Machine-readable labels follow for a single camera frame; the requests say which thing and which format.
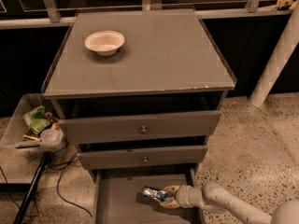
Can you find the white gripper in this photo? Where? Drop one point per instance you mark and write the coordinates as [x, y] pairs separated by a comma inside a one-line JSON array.
[[184, 196]]

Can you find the blue silver redbull can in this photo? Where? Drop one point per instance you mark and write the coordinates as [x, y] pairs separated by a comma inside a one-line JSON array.
[[155, 194]]

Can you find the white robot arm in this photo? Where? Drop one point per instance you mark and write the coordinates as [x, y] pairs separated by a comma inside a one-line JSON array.
[[214, 197]]

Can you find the brass middle drawer knob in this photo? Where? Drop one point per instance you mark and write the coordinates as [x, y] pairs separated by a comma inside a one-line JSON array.
[[145, 160]]

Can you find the brass drawer knob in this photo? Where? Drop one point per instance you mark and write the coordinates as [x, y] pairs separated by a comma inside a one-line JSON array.
[[143, 129], [145, 160]]

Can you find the grey middle drawer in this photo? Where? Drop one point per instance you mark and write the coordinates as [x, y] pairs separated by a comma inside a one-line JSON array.
[[127, 158]]

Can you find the grey drawer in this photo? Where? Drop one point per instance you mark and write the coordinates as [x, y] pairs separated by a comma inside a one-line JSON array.
[[127, 128], [127, 158], [119, 198]]

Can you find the grey bottom drawer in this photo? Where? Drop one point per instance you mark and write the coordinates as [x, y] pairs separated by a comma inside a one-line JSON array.
[[119, 198]]

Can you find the brass top drawer knob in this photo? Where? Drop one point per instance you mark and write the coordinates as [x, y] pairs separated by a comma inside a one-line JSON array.
[[143, 129]]

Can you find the grey top drawer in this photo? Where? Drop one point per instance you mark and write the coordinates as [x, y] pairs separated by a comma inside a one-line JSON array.
[[127, 128]]

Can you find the grey drawer cabinet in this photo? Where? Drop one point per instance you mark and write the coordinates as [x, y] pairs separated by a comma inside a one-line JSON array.
[[168, 64]]

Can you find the golden can in bin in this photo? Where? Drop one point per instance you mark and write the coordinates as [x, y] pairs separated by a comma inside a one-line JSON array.
[[30, 137]]

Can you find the clear plastic cup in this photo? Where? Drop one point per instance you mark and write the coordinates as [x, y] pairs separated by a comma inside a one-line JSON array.
[[50, 136]]

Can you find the black pole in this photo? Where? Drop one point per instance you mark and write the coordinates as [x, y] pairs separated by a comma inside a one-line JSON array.
[[32, 189]]

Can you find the clear plastic storage bin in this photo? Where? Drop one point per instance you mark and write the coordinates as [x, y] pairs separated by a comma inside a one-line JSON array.
[[12, 137]]

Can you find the green snack bag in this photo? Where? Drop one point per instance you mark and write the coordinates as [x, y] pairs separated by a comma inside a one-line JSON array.
[[35, 120]]

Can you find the white paper bowl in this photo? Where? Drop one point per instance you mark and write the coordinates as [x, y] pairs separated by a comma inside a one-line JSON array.
[[104, 43]]

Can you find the yellow object on railing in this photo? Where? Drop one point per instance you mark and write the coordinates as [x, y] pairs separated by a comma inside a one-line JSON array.
[[285, 4]]

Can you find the white support post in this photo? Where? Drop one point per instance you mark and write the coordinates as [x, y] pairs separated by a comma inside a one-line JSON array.
[[282, 52]]

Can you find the metal railing frame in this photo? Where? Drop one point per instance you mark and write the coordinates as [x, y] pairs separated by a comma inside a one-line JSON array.
[[17, 14]]

